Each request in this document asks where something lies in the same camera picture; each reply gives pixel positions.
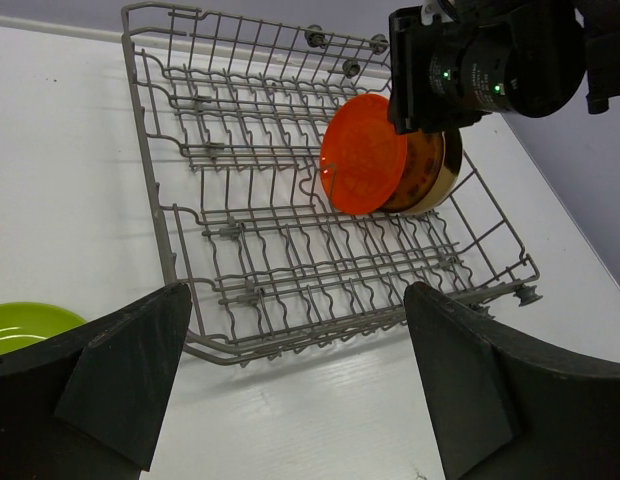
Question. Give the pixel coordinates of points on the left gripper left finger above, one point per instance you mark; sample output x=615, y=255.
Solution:
x=90, y=403

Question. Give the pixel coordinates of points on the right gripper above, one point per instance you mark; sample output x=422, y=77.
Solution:
x=453, y=62

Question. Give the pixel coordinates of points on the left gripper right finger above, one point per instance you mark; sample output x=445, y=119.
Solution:
x=506, y=405

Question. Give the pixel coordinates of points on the yellow patterned plate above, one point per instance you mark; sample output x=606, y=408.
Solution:
x=433, y=165

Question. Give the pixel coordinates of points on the lime green plate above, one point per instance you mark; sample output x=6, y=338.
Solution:
x=23, y=324

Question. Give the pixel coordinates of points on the orange plate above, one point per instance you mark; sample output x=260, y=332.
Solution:
x=362, y=158

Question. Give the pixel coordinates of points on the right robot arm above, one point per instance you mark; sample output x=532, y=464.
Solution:
x=600, y=21

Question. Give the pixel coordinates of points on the grey wire dish rack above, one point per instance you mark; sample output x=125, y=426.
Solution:
x=230, y=113

